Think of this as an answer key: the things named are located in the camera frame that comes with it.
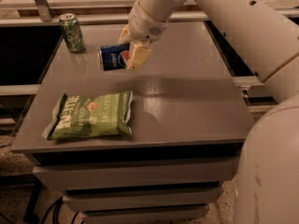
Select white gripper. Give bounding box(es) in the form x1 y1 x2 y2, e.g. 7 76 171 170
118 1 168 71

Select blue pepsi can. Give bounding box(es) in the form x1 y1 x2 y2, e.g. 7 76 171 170
98 44 130 71

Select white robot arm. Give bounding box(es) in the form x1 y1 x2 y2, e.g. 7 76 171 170
120 0 299 224

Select green soda can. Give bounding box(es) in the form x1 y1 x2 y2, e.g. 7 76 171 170
59 13 84 52

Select green jalapeno chip bag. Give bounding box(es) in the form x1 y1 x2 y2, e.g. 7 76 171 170
43 91 133 140

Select grey drawer cabinet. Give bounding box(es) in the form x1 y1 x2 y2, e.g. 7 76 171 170
10 21 256 224

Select top grey drawer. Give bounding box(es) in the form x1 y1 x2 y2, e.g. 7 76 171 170
34 157 239 190

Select grey drawer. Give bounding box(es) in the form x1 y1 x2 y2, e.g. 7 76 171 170
34 157 239 190
64 187 223 211
82 204 209 224

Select middle grey drawer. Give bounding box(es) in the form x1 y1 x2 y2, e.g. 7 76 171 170
64 187 223 211

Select bottom grey drawer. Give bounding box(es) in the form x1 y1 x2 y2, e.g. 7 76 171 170
82 204 209 224

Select metal window frame rail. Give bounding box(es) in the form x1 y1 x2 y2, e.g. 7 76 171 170
0 0 299 24

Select black floor cables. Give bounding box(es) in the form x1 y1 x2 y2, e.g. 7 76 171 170
0 196 82 224

